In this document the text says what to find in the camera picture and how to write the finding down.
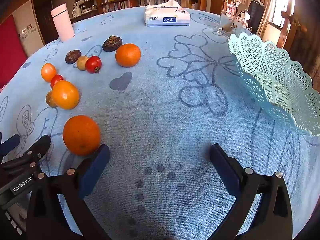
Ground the clear drinking glass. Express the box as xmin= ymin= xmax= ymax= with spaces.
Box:
xmin=217 ymin=10 xmax=245 ymax=38

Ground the black hanging garment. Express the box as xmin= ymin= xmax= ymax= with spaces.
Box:
xmin=246 ymin=0 xmax=266 ymax=35

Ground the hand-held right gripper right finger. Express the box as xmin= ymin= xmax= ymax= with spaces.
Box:
xmin=207 ymin=143 xmax=293 ymax=240

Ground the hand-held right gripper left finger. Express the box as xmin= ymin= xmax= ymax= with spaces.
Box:
xmin=26 ymin=144 xmax=112 ymax=240

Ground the light blue lattice basket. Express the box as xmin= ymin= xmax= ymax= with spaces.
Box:
xmin=228 ymin=32 xmax=320 ymax=137

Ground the bright window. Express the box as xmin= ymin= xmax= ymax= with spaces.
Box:
xmin=268 ymin=0 xmax=297 ymax=29

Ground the white tissue pack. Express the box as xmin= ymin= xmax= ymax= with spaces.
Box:
xmin=144 ymin=0 xmax=190 ymax=27

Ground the pink thermos bottle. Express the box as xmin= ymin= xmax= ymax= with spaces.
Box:
xmin=50 ymin=4 xmax=75 ymax=42

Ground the small wooden display shelf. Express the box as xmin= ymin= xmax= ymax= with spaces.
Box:
xmin=71 ymin=0 xmax=99 ymax=20

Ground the small yellow-brown fruit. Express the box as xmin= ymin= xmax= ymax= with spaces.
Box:
xmin=76 ymin=56 xmax=90 ymax=71
xmin=45 ymin=90 xmax=58 ymax=108

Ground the red wall panel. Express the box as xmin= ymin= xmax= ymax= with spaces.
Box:
xmin=0 ymin=14 xmax=28 ymax=88

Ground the small orange tomato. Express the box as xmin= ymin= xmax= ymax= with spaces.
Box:
xmin=41 ymin=63 xmax=57 ymax=83

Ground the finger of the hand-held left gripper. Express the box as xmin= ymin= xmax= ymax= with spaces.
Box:
xmin=0 ymin=134 xmax=21 ymax=158
xmin=2 ymin=134 xmax=52 ymax=172

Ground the small red cherry tomato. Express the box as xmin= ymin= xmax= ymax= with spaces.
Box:
xmin=50 ymin=74 xmax=64 ymax=89

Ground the large orange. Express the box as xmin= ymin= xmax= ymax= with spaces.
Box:
xmin=115 ymin=43 xmax=141 ymax=68
xmin=51 ymin=80 xmax=80 ymax=110
xmin=62 ymin=115 xmax=101 ymax=157

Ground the dark water chestnut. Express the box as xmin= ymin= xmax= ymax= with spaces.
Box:
xmin=65 ymin=50 xmax=82 ymax=65
xmin=102 ymin=35 xmax=123 ymax=53

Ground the dark wooden door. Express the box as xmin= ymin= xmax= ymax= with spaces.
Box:
xmin=32 ymin=0 xmax=56 ymax=45

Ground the blue printed tablecloth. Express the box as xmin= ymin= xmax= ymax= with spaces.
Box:
xmin=0 ymin=6 xmax=320 ymax=240

